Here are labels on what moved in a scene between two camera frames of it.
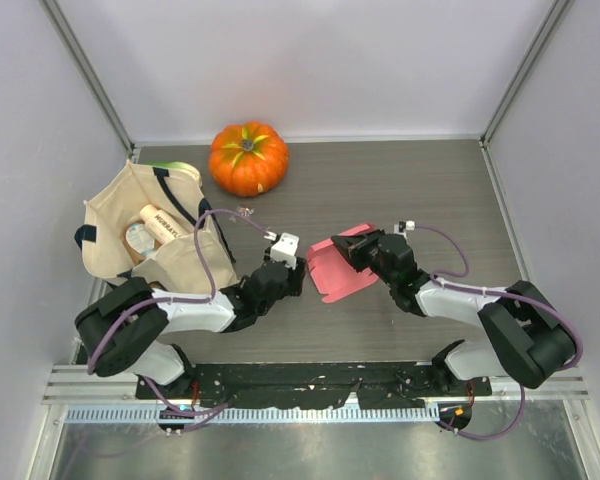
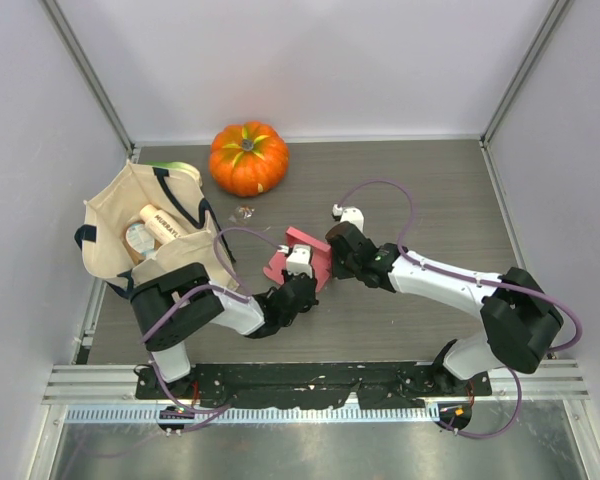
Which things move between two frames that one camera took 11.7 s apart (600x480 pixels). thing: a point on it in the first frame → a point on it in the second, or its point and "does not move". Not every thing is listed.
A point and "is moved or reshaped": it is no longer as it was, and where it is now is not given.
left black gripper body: [292, 286] → [287, 321]
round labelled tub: [139, 241] does not move
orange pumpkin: [249, 158] does not move
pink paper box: [333, 272] is moved or reshaped
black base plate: [383, 385] does not move
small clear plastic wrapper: [245, 211] does not move
